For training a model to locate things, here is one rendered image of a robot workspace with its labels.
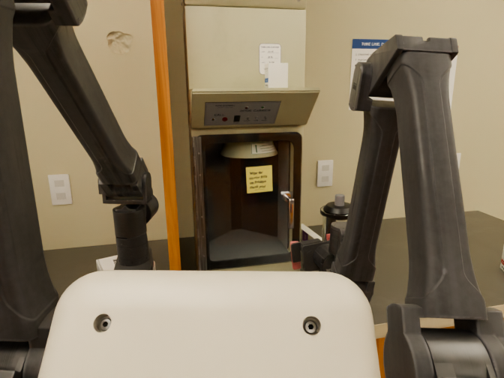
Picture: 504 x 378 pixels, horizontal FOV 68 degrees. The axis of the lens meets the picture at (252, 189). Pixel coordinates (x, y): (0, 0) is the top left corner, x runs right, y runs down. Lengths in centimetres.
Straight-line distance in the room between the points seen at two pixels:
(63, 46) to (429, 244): 44
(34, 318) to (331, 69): 139
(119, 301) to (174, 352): 5
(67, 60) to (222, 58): 61
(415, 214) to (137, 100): 117
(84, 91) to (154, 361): 36
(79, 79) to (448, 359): 49
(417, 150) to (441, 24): 143
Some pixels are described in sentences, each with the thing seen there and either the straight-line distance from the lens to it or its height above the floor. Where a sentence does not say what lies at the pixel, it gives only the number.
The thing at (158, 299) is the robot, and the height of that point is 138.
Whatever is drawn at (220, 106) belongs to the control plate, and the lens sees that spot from 94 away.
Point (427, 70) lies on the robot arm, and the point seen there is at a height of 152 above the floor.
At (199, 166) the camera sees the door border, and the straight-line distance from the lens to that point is 103.
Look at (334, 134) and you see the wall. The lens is 161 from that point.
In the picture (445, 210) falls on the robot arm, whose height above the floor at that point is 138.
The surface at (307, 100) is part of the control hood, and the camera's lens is 99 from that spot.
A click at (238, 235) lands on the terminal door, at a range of 110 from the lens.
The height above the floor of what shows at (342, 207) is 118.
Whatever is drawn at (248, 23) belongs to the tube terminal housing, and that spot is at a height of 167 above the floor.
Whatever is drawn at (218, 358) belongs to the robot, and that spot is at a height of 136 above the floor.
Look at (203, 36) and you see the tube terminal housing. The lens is 103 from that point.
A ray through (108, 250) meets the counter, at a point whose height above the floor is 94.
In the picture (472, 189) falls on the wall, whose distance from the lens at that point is 207.
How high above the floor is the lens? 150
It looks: 15 degrees down
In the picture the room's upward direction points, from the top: 1 degrees counter-clockwise
